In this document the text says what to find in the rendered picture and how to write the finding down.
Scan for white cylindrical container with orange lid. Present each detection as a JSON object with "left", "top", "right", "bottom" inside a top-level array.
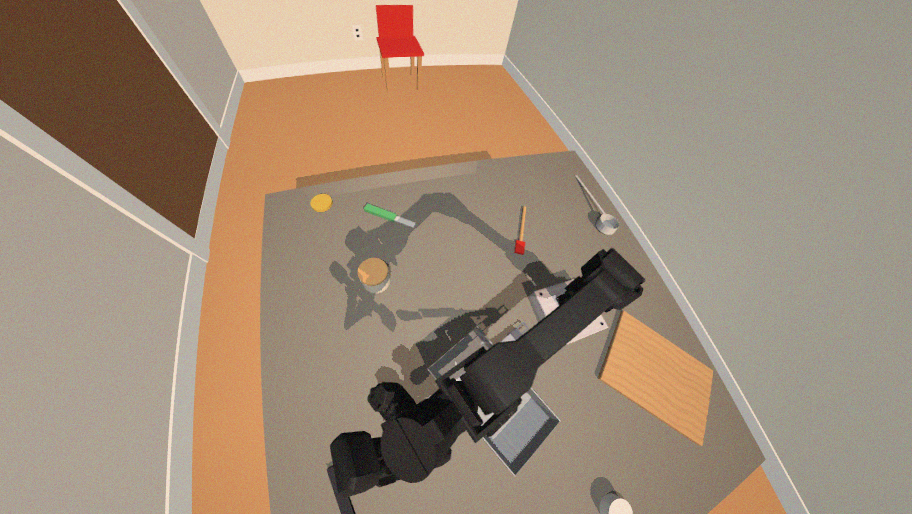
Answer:
[{"left": 358, "top": 258, "right": 391, "bottom": 293}]

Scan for grey rectangular tin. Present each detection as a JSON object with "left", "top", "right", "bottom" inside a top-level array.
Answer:
[{"left": 427, "top": 325, "right": 561, "bottom": 477}]

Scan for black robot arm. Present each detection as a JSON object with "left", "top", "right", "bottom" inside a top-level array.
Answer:
[{"left": 367, "top": 248, "right": 646, "bottom": 483}]

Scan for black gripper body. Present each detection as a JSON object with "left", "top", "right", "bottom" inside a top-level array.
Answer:
[{"left": 330, "top": 431, "right": 393, "bottom": 498}]

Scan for light wooden board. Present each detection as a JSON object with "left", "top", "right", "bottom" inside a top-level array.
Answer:
[{"left": 598, "top": 311, "right": 713, "bottom": 446}]

